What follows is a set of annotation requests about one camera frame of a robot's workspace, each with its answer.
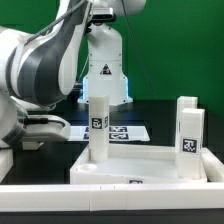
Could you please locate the white L-shaped obstacle fence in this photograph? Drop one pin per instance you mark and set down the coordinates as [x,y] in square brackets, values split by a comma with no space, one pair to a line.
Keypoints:
[99,197]

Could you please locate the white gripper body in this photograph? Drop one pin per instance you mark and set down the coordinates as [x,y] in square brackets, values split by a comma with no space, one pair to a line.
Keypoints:
[43,128]

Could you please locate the fiducial marker sheet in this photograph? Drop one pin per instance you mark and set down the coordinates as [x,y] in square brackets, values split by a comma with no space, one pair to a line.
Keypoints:
[116,133]

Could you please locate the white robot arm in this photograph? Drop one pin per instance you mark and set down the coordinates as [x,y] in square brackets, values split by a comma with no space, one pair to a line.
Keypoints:
[40,69]

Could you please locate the white desk tabletop panel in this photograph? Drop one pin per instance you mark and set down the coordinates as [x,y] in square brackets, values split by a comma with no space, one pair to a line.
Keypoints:
[131,164]

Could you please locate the mounted depth camera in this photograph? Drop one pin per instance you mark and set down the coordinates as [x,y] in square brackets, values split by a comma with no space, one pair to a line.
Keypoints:
[102,15]

